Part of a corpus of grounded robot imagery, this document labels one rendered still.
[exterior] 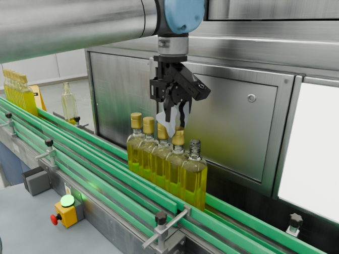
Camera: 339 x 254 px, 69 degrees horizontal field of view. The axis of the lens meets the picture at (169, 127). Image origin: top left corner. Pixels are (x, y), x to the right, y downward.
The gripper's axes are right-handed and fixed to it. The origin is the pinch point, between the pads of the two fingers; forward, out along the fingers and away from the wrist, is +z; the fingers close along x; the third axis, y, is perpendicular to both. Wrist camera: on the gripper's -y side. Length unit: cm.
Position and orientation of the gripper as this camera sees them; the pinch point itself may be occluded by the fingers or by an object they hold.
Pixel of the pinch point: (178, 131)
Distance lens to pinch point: 67.7
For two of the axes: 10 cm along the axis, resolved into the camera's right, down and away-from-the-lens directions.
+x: -6.7, 2.9, -6.9
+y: -7.5, -2.6, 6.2
